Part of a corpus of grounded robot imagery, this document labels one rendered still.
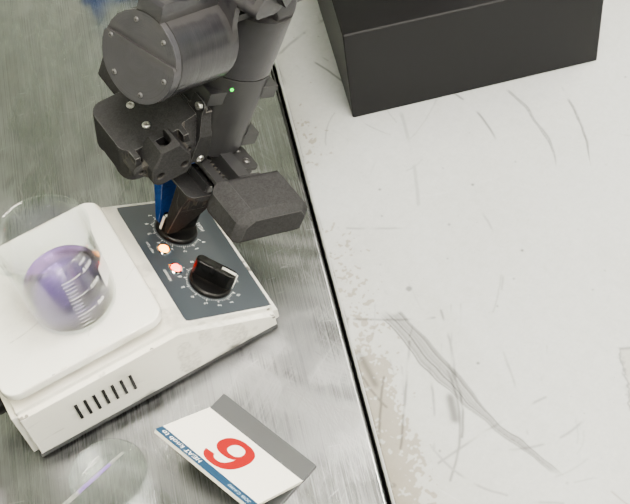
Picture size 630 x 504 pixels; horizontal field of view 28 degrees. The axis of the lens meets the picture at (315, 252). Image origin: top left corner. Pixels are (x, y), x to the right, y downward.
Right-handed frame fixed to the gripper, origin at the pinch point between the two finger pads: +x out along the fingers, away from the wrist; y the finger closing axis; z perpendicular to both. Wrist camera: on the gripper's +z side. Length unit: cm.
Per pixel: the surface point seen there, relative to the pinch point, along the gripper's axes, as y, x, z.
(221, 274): 6.3, 2.5, -0.5
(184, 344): 8.9, 5.8, 3.3
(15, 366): 5.3, 8.0, 14.2
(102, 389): 8.4, 9.1, 8.8
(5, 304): 0.5, 7.4, 12.6
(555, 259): 17.4, -3.6, -22.3
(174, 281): 4.7, 4.1, 2.1
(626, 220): 18.0, -6.9, -27.9
